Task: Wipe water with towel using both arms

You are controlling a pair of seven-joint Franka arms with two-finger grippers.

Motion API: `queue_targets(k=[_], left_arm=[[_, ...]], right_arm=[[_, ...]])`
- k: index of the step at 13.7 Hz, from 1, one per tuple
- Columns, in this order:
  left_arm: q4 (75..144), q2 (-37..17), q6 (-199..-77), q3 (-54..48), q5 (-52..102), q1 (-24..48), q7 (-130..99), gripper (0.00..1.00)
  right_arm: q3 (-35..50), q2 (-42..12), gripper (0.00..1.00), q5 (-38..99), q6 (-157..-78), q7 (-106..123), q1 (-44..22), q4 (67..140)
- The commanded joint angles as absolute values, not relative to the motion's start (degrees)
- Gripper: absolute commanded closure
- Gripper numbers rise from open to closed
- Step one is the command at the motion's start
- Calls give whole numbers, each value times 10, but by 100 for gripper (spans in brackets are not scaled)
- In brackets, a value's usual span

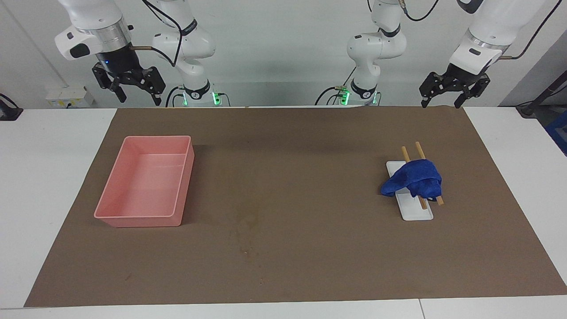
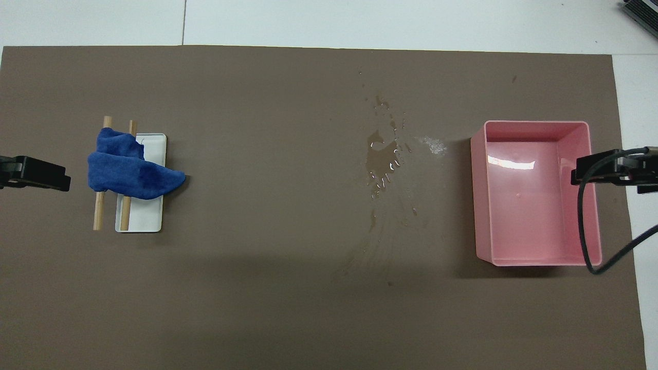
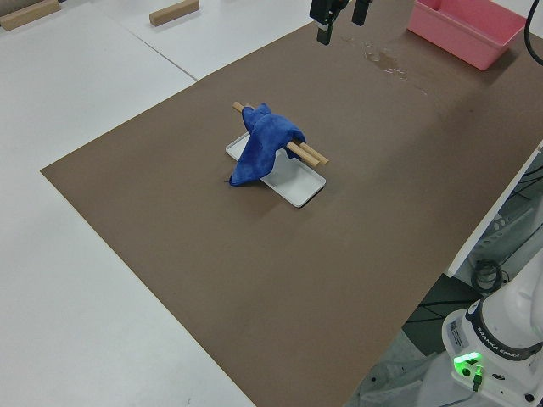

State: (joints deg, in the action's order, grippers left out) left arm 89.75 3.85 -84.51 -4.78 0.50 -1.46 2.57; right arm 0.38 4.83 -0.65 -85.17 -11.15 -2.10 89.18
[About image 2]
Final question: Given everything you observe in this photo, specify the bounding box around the brown table mat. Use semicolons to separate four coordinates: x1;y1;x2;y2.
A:
0;45;647;370

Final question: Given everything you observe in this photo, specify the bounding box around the long wooden dowel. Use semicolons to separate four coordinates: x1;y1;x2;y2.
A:
93;116;113;231

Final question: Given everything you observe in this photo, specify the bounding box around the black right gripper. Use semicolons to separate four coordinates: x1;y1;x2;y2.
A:
571;148;658;195

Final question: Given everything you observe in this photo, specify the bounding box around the dark ribbed device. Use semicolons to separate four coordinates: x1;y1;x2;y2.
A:
619;0;658;39

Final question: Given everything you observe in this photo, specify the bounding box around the spilled water puddle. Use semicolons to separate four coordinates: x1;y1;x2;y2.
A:
357;67;419;227

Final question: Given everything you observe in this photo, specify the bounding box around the white rectangular tray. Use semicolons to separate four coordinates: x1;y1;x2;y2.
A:
115;133;167;233

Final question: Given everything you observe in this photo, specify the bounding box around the short wooden dowel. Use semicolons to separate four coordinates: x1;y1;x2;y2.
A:
120;120;138;231

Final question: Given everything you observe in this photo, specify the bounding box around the pink plastic bin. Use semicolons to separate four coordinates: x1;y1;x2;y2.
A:
470;120;603;267

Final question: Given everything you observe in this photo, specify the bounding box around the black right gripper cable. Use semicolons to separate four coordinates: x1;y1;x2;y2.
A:
577;146;658;275

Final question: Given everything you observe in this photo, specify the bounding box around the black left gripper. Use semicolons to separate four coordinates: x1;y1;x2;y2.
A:
0;155;71;192

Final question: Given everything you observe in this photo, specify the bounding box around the blue microfiber towel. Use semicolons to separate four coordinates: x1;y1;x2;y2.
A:
87;127;186;200

